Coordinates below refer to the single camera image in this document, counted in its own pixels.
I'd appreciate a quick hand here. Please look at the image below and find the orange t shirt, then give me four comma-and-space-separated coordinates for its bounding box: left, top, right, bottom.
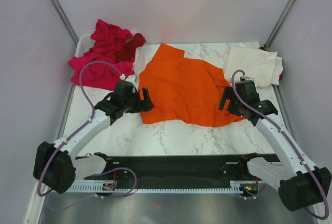
139, 44, 242, 127

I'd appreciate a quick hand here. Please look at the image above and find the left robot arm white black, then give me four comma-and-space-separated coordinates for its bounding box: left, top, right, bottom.
33, 80, 154, 194

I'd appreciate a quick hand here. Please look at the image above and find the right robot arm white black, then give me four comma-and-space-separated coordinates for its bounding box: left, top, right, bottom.
218, 79, 331, 213

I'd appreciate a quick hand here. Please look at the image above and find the folded cream t shirt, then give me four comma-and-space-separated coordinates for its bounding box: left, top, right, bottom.
224, 47, 278, 88

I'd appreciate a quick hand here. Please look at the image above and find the folded white t shirt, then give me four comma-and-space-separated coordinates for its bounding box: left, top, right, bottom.
271, 57, 283, 86

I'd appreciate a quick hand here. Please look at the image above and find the dark red t shirt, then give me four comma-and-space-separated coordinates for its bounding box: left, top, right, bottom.
115, 33, 146, 63

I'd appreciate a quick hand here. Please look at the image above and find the pink red t shirt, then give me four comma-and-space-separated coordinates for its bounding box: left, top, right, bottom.
68, 19, 134, 91

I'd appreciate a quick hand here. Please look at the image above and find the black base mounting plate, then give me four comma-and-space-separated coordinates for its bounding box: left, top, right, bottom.
83, 153, 281, 190

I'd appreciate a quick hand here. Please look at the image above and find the white laundry basket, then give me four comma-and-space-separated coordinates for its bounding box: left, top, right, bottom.
75, 34, 142, 65

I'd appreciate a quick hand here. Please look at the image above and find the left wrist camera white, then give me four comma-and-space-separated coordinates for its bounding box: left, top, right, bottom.
119, 74, 139, 90

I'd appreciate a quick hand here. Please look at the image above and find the left aluminium side rail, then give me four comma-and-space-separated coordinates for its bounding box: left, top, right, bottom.
55, 83, 75, 140

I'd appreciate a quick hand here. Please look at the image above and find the white slotted cable duct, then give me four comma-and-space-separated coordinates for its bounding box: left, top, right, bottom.
64, 180, 268, 193

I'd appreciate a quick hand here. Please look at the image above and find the left aluminium frame post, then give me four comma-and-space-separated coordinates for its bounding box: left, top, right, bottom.
49, 0, 79, 44

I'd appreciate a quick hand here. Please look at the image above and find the aluminium frame post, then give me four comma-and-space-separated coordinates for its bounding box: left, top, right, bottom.
49, 0, 79, 44
262, 0, 297, 50

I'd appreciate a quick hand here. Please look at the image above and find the right aluminium frame post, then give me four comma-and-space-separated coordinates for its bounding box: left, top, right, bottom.
262, 0, 297, 50

